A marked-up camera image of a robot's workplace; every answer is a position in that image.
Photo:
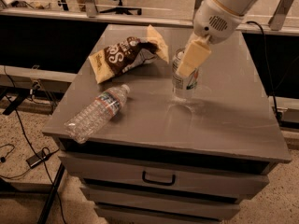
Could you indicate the clear plastic water bottle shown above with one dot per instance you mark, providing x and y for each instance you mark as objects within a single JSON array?
[{"x": 97, "y": 114}]

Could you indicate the grey drawer cabinet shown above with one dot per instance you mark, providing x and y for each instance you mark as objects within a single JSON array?
[{"x": 221, "y": 145}]

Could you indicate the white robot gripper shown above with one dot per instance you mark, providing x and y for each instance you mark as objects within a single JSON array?
[{"x": 215, "y": 22}]

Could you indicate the brown chip bag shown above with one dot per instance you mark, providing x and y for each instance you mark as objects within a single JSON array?
[{"x": 115, "y": 60}]

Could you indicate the black power adapter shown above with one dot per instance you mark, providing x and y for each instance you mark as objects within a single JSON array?
[{"x": 36, "y": 159}]

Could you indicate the metal frame rail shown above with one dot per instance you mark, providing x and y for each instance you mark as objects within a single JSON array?
[{"x": 130, "y": 20}]

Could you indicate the silver 7up soda can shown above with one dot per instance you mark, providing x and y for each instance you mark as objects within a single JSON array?
[{"x": 183, "y": 87}]

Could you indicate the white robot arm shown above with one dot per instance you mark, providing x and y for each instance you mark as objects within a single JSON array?
[{"x": 240, "y": 7}]

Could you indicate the black drawer handle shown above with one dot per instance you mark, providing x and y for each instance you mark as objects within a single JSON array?
[{"x": 158, "y": 179}]

